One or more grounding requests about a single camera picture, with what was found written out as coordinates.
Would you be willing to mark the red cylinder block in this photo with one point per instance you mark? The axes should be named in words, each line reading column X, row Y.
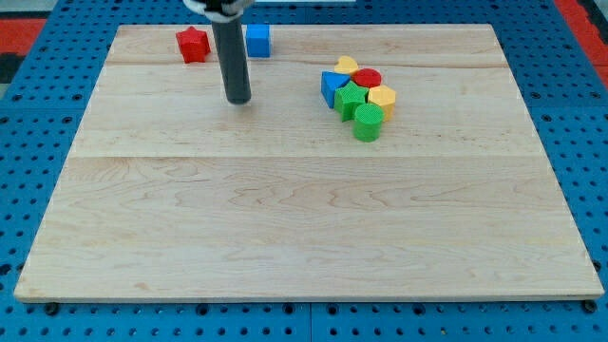
column 367, row 77

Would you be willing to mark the blue cube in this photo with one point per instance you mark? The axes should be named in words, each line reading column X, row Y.
column 258, row 41

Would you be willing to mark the blue triangle block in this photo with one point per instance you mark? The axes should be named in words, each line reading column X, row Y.
column 330, row 82

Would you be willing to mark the light wooden board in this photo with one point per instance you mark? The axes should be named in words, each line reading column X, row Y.
column 171, row 194

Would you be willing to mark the yellow hexagon block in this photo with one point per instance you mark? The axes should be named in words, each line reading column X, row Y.
column 385, row 97

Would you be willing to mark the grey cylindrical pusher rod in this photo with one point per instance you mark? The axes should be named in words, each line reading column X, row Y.
column 233, row 61

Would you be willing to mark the yellow heart block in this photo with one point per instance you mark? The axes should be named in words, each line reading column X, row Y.
column 346, row 65

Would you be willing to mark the red star block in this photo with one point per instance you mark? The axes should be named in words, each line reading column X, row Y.
column 193, row 45

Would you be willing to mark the green cylinder block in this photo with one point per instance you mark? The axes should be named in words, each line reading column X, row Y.
column 368, row 119

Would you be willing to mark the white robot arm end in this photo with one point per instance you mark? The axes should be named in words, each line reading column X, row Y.
column 219, row 11

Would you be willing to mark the green star block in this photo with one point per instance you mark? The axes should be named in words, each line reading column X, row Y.
column 347, row 98

